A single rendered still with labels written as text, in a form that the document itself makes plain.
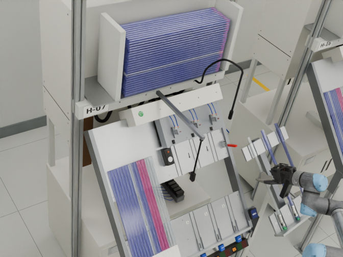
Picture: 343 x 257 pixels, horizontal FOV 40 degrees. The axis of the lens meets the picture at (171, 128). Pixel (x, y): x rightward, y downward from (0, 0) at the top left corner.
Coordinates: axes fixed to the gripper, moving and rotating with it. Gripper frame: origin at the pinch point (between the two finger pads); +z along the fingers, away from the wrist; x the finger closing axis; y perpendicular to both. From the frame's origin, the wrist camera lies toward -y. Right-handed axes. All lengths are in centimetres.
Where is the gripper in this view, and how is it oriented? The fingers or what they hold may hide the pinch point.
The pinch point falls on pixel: (264, 176)
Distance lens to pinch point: 246.9
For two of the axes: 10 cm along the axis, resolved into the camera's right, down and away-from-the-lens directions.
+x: -7.5, 3.4, -5.7
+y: -2.3, -9.4, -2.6
